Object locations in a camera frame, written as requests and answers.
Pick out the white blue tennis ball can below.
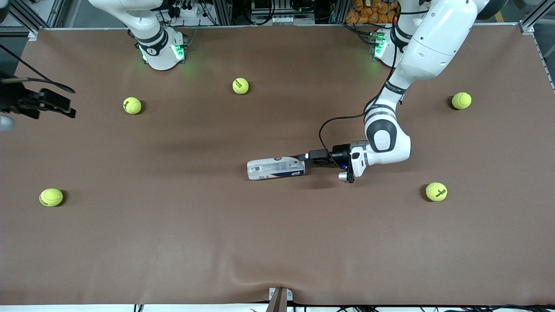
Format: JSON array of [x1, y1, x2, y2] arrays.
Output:
[[247, 156, 306, 181]]

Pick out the white power strip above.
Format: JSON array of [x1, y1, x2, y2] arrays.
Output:
[[251, 15, 315, 26]]

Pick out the orange mesh bag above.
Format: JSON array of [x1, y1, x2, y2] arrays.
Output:
[[346, 0, 402, 25]]

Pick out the brown table mat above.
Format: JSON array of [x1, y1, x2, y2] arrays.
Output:
[[0, 24, 555, 306]]

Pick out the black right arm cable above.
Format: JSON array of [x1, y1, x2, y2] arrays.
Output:
[[0, 43, 76, 94]]

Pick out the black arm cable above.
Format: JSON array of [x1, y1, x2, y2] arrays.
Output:
[[0, 43, 76, 94], [319, 26, 410, 153]]

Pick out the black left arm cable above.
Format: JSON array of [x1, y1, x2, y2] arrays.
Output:
[[319, 26, 410, 153]]

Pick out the aluminium frame strut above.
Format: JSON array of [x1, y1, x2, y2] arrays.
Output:
[[518, 0, 555, 33], [0, 0, 65, 35]]

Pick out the grey bracket with brown bar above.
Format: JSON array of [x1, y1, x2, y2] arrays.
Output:
[[265, 287, 294, 312]]

